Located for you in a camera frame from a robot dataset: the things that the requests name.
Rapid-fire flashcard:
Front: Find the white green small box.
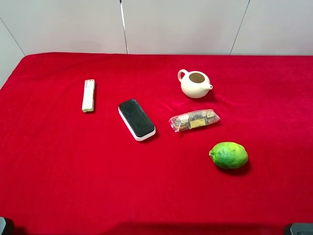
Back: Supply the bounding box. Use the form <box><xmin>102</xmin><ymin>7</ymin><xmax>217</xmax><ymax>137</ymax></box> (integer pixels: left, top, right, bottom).
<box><xmin>82</xmin><ymin>79</ymin><xmax>95</xmax><ymax>113</ymax></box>

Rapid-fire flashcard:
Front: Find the black white board eraser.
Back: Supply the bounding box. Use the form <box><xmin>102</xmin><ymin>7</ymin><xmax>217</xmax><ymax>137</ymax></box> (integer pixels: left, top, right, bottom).
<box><xmin>118</xmin><ymin>99</ymin><xmax>156</xmax><ymax>141</ymax></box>

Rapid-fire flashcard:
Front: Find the black robot base left corner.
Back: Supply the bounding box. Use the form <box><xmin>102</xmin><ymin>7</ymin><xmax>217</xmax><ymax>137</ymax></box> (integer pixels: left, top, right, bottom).
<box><xmin>0</xmin><ymin>217</ymin><xmax>14</xmax><ymax>235</ymax></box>

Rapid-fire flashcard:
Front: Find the black robot base right corner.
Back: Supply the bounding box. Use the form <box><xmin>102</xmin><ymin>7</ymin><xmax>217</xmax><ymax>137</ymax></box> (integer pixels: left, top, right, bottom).
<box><xmin>284</xmin><ymin>223</ymin><xmax>313</xmax><ymax>235</ymax></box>

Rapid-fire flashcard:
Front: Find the metal wall trim strip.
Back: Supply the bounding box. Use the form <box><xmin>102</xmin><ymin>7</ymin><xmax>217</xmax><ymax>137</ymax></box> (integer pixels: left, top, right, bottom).
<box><xmin>119</xmin><ymin>0</ymin><xmax>129</xmax><ymax>54</ymax></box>

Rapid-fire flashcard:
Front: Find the clear packet of snacks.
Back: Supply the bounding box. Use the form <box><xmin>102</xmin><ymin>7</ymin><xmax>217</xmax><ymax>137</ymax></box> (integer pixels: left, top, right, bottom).
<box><xmin>169</xmin><ymin>109</ymin><xmax>220</xmax><ymax>132</ymax></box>

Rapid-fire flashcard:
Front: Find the red velvet tablecloth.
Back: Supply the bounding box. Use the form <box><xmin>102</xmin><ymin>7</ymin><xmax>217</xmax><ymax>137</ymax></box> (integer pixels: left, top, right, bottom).
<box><xmin>0</xmin><ymin>53</ymin><xmax>313</xmax><ymax>235</ymax></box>

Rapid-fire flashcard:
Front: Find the cream ceramic teapot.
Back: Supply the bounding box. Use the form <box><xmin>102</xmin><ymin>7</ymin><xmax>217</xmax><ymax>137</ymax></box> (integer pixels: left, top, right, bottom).
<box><xmin>178</xmin><ymin>69</ymin><xmax>213</xmax><ymax>98</ymax></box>

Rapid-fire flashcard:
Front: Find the green lime fruit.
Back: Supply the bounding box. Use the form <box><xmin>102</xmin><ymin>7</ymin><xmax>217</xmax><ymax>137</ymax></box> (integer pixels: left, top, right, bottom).
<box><xmin>209</xmin><ymin>142</ymin><xmax>248</xmax><ymax>169</ymax></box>

